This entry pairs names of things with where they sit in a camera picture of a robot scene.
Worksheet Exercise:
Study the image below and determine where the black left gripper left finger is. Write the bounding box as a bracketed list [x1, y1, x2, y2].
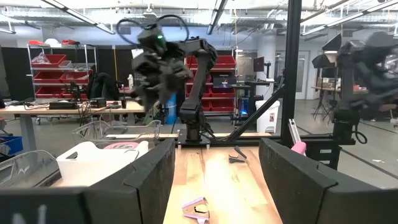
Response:
[0, 139, 177, 224]

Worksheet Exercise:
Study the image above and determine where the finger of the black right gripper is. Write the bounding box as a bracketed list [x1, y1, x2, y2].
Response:
[146, 86, 170, 112]
[134, 90, 150, 108]

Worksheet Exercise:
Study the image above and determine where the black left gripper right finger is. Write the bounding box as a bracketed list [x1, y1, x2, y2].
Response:
[258, 138, 398, 224]

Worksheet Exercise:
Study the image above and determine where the pink and white stapler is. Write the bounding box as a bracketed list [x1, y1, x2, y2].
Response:
[290, 141, 308, 157]

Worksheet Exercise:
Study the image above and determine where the lavender stapler remover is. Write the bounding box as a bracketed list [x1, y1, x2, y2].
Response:
[181, 195, 211, 224]

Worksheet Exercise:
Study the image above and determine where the black stapler remover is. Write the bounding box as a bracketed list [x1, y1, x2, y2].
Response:
[228, 145, 249, 165]

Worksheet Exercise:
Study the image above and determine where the blue barrel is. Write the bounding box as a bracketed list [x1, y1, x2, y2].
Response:
[164, 93, 178, 126]

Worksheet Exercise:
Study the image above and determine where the black office chair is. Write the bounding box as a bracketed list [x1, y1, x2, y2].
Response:
[86, 72, 121, 101]

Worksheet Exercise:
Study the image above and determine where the white plastic bin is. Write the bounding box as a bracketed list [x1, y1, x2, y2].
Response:
[55, 140, 150, 187]

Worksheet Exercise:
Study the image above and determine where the clear plastic bin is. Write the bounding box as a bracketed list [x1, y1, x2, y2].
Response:
[0, 149, 62, 189]
[72, 119, 162, 149]

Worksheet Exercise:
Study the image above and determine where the red storage bin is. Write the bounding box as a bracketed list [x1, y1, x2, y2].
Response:
[210, 98, 236, 112]
[60, 70, 93, 85]
[210, 86, 236, 98]
[35, 86, 65, 99]
[213, 55, 236, 70]
[32, 54, 68, 68]
[33, 71, 65, 85]

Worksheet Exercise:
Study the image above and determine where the long LED light bar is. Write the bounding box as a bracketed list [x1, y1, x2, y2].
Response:
[40, 0, 116, 35]
[206, 0, 229, 35]
[300, 0, 398, 37]

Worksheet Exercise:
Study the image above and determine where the black equipment box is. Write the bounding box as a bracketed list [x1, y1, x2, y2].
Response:
[49, 101, 78, 111]

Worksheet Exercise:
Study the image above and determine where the white trash bin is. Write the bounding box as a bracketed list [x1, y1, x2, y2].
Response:
[254, 99, 280, 134]

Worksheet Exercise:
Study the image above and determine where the wooden work table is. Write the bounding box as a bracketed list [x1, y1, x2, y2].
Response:
[0, 100, 146, 153]

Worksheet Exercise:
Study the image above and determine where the black standing desk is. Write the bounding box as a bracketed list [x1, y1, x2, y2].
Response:
[231, 80, 276, 125]

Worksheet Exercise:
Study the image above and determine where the dark monitor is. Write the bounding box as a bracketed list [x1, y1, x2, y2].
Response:
[253, 56, 265, 73]

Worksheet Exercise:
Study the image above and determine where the blue storage bin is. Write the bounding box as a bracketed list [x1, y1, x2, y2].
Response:
[0, 135, 24, 156]

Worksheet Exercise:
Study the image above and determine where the black softbox light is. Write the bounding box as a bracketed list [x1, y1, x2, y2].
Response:
[322, 32, 343, 52]

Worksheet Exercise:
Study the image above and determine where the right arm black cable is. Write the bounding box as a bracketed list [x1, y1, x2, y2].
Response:
[116, 14, 190, 46]

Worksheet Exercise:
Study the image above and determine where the wire shelf rack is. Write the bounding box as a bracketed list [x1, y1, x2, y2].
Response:
[26, 43, 98, 100]

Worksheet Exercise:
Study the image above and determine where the black rig frame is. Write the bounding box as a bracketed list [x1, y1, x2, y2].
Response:
[177, 0, 357, 170]

